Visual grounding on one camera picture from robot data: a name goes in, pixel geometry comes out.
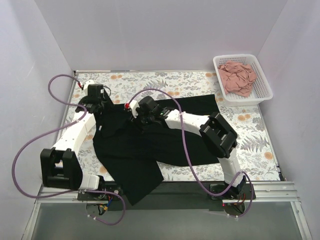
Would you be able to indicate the black t shirt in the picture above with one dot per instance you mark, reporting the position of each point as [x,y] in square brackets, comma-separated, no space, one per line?
[130,156]

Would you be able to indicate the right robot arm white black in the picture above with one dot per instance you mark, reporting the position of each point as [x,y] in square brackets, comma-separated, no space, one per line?
[218,136]

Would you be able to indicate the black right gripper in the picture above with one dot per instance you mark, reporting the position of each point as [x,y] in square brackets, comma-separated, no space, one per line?
[144,119]

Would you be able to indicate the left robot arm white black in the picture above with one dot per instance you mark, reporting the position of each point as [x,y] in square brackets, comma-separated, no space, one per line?
[60,165]

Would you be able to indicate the aluminium frame rail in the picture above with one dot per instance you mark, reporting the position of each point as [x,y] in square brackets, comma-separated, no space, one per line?
[175,211]

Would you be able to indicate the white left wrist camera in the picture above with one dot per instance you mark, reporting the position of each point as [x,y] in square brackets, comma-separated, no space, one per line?
[84,86]

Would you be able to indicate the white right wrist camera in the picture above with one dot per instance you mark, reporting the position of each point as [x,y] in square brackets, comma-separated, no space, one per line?
[132,107]

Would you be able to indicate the pink t shirt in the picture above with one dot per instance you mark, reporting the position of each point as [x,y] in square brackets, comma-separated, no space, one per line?
[237,78]

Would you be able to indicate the floral tablecloth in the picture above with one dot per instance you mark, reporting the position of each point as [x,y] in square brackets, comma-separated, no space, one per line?
[254,148]

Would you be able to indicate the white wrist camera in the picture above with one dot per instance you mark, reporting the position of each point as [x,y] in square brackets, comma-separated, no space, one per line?
[132,107]
[84,86]

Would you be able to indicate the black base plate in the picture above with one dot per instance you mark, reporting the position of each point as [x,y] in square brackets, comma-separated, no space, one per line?
[181,195]

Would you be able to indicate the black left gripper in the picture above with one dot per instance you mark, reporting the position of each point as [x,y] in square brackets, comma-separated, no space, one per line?
[100,100]

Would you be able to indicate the white plastic basket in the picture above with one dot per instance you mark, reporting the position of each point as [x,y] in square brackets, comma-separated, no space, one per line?
[261,90]

